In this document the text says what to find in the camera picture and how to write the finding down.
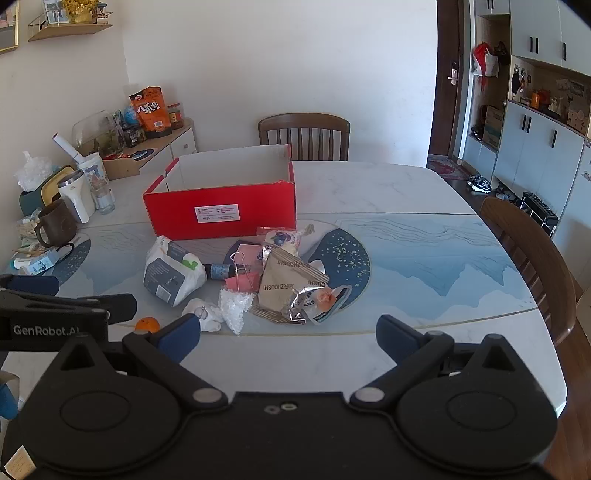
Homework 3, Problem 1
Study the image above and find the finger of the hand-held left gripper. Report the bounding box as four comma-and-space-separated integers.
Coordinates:
28, 294, 138, 325
0, 274, 61, 297

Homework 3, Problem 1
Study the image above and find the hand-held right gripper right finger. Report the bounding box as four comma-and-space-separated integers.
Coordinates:
349, 314, 527, 410

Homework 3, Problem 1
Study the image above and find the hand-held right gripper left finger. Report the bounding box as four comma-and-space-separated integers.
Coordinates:
46, 315, 228, 409

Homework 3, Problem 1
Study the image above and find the white plush keychain toy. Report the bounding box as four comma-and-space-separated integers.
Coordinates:
182, 298, 223, 333

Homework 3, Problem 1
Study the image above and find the white grey tissue pack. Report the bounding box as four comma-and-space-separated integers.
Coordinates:
143, 235, 208, 308

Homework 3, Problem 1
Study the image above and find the clear bag of white pieces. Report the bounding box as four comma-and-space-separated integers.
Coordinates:
218, 288, 255, 336

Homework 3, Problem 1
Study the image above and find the red cardboard box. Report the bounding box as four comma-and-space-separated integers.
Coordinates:
143, 144, 297, 242

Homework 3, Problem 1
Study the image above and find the white marble desktop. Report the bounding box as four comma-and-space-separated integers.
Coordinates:
0, 159, 569, 416

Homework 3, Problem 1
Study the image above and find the person's left hand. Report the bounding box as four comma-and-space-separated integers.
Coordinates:
0, 384, 20, 419

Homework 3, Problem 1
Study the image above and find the small white blue box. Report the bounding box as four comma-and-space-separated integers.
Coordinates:
13, 249, 62, 276

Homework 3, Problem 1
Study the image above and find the brown mug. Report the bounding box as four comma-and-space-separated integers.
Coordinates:
34, 198, 78, 248

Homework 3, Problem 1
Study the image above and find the small dark bottle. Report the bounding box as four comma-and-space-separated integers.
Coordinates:
203, 262, 242, 280

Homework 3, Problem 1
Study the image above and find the blue printed table mat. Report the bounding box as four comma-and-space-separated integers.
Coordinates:
9, 213, 542, 337

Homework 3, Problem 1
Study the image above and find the silver foil packet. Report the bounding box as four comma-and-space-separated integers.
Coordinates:
283, 284, 354, 326

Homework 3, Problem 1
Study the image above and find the pink binder clip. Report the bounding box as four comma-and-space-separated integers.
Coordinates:
226, 244, 265, 292

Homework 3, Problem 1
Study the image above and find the white thermos bottle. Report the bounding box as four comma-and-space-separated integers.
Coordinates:
57, 168, 96, 224

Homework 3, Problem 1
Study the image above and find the small glass jar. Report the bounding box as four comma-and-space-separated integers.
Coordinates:
91, 178, 116, 216

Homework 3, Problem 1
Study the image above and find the crumpled clear plastic bag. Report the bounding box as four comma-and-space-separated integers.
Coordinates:
14, 151, 54, 192

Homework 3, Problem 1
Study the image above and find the floral print cup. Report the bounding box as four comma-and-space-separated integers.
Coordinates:
76, 152, 110, 186

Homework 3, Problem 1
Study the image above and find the blueberry print snack packet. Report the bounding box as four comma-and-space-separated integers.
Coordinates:
256, 226, 304, 259

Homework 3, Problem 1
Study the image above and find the wooden tray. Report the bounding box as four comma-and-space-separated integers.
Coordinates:
101, 154, 142, 181

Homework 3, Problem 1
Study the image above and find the white lint roller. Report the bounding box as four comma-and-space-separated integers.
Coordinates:
52, 132, 85, 163

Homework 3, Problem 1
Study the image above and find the wooden curved back chair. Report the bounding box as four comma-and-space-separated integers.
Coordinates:
479, 196, 578, 348

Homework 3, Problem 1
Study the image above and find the glass dome terrarium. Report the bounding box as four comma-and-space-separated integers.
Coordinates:
71, 110, 124, 158

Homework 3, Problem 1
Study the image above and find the patterned floor rug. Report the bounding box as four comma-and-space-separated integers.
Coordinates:
427, 154, 468, 182

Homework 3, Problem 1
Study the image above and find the white sideboard cabinet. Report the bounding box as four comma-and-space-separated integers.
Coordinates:
102, 117, 198, 181

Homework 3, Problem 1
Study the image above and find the black shoe rack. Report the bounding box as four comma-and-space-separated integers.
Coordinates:
521, 191, 560, 237

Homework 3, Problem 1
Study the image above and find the orange snack bag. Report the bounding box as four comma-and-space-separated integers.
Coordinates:
129, 86, 173, 140

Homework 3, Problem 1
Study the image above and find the dark brown door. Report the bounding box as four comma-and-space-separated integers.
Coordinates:
428, 0, 472, 158

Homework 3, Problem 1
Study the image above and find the brown cardboard carton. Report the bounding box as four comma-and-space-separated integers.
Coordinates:
482, 106, 505, 149

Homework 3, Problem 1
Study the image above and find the wooden slat back chair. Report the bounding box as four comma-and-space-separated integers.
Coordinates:
257, 113, 351, 162

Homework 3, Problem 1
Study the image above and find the red hanging bag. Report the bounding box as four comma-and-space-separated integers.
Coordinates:
471, 42, 500, 78

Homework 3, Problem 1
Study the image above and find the white wall cabinet unit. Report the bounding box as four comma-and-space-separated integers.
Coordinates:
461, 0, 591, 259

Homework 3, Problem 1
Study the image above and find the gold picture frame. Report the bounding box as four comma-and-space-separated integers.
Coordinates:
0, 14, 20, 55

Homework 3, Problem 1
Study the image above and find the wooden wall shelf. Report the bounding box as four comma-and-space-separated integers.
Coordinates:
27, 0, 114, 43

